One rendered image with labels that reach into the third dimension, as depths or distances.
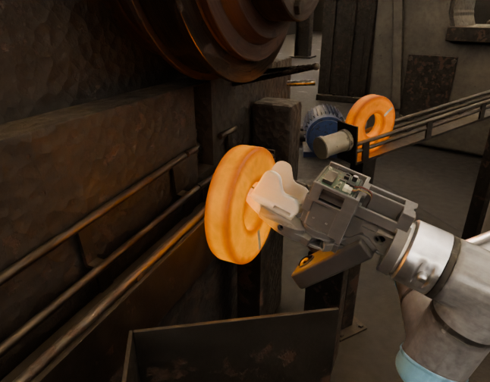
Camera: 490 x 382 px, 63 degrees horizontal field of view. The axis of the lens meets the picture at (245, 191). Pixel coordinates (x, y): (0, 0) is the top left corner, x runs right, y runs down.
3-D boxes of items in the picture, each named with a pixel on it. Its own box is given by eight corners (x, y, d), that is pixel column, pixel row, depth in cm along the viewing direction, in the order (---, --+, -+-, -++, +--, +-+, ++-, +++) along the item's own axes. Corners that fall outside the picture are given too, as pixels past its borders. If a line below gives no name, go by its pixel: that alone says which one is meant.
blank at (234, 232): (194, 178, 44) (221, 183, 43) (254, 127, 56) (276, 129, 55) (212, 282, 52) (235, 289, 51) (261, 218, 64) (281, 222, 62)
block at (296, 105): (247, 195, 101) (247, 101, 91) (260, 184, 108) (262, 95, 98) (287, 204, 97) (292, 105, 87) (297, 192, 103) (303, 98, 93)
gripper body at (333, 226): (326, 158, 50) (422, 198, 46) (305, 212, 54) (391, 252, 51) (307, 180, 44) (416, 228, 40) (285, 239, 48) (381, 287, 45)
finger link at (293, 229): (271, 193, 51) (334, 223, 49) (268, 205, 52) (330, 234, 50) (256, 209, 47) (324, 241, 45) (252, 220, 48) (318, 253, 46)
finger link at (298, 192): (255, 144, 53) (320, 171, 50) (246, 182, 56) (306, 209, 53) (246, 151, 50) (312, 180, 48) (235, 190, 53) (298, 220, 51)
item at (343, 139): (312, 155, 107) (312, 134, 104) (338, 147, 110) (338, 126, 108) (327, 162, 102) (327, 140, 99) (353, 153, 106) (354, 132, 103)
